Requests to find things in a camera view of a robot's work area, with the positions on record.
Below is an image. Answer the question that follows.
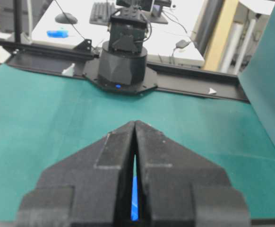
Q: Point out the blue object on desk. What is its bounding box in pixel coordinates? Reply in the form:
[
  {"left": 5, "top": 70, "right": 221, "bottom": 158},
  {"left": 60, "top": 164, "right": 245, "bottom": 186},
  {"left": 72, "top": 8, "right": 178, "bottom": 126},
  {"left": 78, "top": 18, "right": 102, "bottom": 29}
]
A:
[{"left": 46, "top": 30, "right": 69, "bottom": 38}]

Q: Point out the green upright panel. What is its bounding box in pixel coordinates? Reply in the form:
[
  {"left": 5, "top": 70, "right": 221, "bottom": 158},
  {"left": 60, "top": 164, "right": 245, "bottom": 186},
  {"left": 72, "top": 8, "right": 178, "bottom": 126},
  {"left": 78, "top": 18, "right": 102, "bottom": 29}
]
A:
[{"left": 239, "top": 6, "right": 275, "bottom": 146}]

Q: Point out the white desk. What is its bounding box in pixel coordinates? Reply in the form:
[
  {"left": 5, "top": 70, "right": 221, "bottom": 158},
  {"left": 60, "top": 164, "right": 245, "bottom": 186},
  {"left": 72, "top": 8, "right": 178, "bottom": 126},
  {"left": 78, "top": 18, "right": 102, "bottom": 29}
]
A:
[{"left": 32, "top": 0, "right": 205, "bottom": 66}]

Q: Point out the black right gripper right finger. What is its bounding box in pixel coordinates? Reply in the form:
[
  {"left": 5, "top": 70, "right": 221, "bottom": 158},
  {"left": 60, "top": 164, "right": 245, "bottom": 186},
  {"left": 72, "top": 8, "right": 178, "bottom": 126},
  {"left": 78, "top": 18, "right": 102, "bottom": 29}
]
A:
[{"left": 135, "top": 121, "right": 249, "bottom": 227}]

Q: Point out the black computer mouse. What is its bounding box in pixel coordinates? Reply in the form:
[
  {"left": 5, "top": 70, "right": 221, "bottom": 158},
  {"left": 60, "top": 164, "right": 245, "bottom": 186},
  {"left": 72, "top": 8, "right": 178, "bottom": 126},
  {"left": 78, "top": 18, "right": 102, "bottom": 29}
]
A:
[{"left": 55, "top": 13, "right": 78, "bottom": 24}]

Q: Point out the blue plastic gear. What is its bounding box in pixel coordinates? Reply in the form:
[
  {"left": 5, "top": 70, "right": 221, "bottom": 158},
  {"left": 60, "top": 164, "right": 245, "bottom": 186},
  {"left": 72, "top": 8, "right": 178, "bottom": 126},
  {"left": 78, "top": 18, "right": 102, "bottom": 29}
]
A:
[{"left": 130, "top": 155, "right": 140, "bottom": 222}]

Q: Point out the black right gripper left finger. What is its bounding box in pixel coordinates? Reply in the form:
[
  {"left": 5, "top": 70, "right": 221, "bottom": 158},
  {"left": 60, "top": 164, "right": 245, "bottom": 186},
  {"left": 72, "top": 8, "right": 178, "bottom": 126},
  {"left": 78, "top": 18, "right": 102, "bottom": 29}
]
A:
[{"left": 16, "top": 121, "right": 135, "bottom": 227}]

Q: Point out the black vertical frame post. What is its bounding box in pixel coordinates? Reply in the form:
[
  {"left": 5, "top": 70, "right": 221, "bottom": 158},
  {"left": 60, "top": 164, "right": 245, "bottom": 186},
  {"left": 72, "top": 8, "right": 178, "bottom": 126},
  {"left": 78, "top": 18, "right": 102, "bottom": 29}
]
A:
[{"left": 13, "top": 0, "right": 22, "bottom": 43}]

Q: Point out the black corner bracket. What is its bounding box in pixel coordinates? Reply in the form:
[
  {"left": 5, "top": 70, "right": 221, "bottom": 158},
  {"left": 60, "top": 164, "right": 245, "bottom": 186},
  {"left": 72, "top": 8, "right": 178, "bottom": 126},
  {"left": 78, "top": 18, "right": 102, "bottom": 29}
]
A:
[{"left": 73, "top": 39, "right": 92, "bottom": 52}]

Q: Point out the green cutting mat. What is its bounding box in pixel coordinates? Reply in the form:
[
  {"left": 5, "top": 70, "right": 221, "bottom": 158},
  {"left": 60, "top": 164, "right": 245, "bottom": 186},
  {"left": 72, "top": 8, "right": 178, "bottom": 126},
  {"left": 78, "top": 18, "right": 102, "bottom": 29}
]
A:
[{"left": 0, "top": 64, "right": 275, "bottom": 221}]

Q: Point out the black aluminium frame rail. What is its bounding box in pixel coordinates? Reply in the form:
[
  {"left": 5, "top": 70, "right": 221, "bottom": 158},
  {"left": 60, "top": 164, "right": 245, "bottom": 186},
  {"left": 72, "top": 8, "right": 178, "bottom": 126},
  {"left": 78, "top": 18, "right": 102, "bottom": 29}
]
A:
[{"left": 0, "top": 39, "right": 249, "bottom": 103}]

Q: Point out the monitor stand with screen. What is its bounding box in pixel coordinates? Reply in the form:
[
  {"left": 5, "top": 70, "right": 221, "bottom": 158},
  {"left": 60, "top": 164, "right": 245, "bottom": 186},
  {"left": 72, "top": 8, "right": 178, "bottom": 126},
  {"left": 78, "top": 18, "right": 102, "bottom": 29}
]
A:
[{"left": 142, "top": 0, "right": 172, "bottom": 24}]

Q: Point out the small grey puck device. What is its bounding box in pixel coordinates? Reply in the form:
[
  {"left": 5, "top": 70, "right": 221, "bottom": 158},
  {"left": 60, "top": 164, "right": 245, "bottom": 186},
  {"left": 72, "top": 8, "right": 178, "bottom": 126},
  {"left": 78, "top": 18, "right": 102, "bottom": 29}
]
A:
[{"left": 176, "top": 40, "right": 189, "bottom": 49}]

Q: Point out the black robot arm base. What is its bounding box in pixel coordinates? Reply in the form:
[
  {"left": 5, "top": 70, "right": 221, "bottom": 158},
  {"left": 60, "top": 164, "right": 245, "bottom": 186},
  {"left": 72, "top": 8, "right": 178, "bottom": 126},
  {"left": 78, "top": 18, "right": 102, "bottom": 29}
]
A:
[{"left": 83, "top": 0, "right": 157, "bottom": 94}]

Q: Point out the black keyboard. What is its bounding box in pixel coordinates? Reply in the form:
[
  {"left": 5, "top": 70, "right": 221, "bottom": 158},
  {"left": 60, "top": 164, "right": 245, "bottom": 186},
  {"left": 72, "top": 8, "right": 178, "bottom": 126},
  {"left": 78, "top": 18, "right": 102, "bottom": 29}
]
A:
[{"left": 89, "top": 2, "right": 116, "bottom": 26}]

